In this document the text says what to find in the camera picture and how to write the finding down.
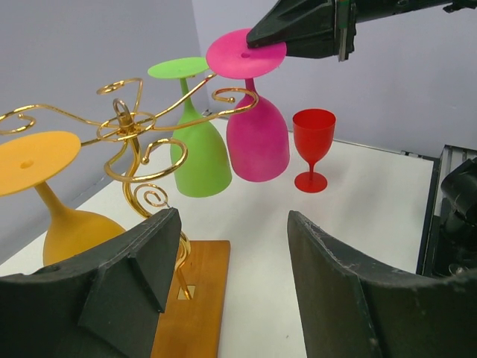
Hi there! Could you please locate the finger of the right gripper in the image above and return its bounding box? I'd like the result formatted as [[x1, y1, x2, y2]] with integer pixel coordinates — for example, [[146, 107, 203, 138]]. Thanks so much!
[[285, 31, 338, 59], [246, 0, 335, 48]]

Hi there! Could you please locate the orange wine glass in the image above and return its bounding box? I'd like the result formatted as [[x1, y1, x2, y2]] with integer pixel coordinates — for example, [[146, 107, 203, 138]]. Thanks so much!
[[1, 131, 125, 266]]

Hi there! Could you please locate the green wine glass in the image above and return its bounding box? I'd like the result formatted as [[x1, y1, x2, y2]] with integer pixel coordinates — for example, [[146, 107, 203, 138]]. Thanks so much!
[[148, 57, 232, 198]]

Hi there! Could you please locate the wooden rack base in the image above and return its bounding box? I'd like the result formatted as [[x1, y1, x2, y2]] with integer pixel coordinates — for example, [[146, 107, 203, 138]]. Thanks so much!
[[151, 240, 230, 358]]

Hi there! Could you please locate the gold wire glass rack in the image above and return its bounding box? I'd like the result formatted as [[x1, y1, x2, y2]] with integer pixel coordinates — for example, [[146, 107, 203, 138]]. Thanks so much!
[[0, 70, 260, 301]]

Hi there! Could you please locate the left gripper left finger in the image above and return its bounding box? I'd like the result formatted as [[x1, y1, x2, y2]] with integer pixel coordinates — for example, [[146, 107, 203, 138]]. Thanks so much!
[[1, 208, 182, 357]]

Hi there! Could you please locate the magenta wine glass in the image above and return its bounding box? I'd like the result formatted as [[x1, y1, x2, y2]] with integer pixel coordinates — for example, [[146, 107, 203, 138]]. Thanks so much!
[[206, 28, 290, 182]]

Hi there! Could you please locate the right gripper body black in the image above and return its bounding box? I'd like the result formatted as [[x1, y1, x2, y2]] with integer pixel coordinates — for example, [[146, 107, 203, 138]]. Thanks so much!
[[335, 0, 357, 62]]

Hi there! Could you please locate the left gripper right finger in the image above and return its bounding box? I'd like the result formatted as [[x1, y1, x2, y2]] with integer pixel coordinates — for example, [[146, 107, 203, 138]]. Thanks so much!
[[287, 211, 476, 357]]

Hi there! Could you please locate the red wine glass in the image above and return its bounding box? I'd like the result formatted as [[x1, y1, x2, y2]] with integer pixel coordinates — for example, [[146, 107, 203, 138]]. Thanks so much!
[[292, 108, 336, 193]]

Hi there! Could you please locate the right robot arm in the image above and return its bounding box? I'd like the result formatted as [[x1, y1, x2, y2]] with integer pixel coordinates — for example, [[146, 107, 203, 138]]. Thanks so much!
[[246, 0, 476, 62]]

